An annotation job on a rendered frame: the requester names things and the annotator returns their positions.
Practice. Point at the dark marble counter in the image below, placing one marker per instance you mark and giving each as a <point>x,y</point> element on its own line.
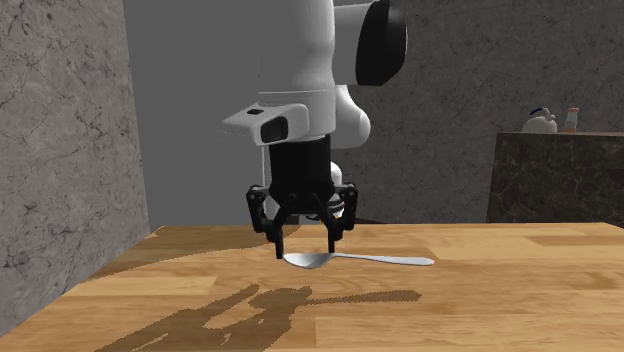
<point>551,180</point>

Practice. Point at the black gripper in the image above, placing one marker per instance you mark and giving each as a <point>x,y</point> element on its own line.
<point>300,170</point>

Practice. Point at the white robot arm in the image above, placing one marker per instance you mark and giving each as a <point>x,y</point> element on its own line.
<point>297,53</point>

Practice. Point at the silver metal spoon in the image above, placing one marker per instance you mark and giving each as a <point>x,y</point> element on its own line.
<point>312,260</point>

